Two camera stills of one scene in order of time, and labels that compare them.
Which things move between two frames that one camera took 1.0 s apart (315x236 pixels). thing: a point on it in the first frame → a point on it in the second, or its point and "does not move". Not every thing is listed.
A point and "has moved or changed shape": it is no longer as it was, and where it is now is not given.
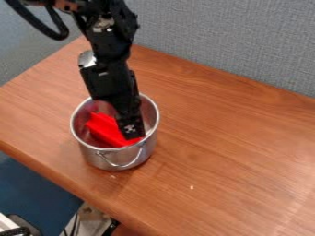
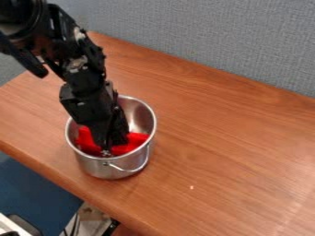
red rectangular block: x=105 y=132 has moved or changed shape
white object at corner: x=7 y=223 does not move
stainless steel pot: x=115 y=159 has moved or changed shape
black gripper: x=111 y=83 → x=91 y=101
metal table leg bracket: x=89 y=222 does not move
